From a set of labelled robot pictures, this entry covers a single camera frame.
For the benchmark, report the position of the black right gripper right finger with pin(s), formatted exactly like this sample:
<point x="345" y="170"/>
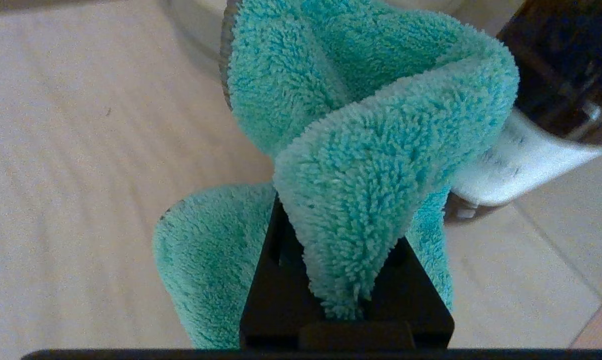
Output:
<point x="410" y="300"/>

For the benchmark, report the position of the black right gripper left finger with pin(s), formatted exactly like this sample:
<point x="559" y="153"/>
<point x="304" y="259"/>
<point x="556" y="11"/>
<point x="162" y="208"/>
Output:
<point x="276" y="300"/>

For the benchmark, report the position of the teal fluffy cloth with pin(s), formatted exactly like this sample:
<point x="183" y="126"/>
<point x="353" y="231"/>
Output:
<point x="370" y="150"/>

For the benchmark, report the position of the large dark drink bottle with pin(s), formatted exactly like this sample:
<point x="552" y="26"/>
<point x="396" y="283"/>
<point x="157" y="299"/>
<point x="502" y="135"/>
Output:
<point x="555" y="75"/>

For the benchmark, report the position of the round kettle base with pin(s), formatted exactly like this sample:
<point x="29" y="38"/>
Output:
<point x="196" y="30"/>

